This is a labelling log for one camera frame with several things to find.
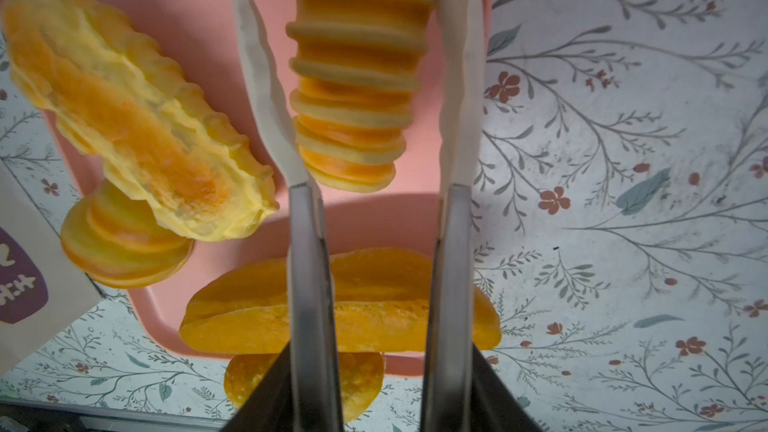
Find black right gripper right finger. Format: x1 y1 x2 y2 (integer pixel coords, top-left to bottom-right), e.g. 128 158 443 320
470 346 542 432

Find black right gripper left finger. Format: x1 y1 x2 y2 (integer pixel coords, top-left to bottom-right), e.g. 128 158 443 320
223 345 293 431

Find steel tongs with cream tips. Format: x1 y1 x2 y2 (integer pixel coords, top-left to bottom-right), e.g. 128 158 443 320
232 0 486 431

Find printed white paper bag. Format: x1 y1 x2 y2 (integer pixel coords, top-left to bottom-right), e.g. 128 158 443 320
1 166 101 374

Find long striped bread roll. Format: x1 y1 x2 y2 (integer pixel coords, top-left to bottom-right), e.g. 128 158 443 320
286 0 437 193

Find round yellow crusty bun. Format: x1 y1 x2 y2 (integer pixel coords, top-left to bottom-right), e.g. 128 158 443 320
223 353 385 423

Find long orange baguette loaf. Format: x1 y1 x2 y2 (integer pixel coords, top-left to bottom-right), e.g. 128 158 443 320
178 247 503 355

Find small round striped bun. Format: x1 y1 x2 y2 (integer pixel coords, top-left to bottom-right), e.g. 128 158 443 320
60 180 195 289

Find wavy-edged yellow pastry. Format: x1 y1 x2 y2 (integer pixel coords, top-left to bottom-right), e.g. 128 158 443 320
1 0 279 242

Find pink plastic tray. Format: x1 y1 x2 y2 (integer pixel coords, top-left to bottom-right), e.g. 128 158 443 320
0 0 499 378

